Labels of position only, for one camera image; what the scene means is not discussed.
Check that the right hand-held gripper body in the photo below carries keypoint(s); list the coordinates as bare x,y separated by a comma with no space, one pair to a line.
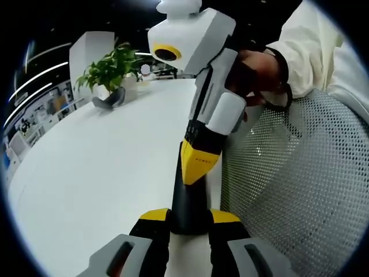
187,34

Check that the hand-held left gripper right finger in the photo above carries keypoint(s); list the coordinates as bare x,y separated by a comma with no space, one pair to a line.
227,233

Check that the wide white pillar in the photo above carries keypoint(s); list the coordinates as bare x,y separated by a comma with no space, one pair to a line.
86,46

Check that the person's right hand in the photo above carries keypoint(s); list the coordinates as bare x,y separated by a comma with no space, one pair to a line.
256,69

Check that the dark grey curved object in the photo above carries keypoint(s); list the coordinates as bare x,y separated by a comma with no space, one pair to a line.
111,99

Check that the green potted plant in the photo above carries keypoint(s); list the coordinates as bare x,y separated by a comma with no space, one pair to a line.
109,66

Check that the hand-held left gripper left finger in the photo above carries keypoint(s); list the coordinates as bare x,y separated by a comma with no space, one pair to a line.
150,231

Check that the grey mesh office chair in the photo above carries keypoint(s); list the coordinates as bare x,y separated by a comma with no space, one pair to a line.
302,187

